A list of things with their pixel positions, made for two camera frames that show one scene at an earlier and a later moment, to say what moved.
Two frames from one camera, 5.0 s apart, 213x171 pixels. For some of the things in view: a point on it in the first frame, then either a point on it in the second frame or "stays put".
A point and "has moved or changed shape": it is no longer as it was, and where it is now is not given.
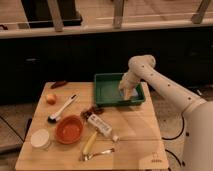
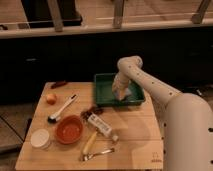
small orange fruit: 51,99 stays put
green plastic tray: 107,93 stays put
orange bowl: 69,129 stays put
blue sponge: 134,92 has moved or changed shape
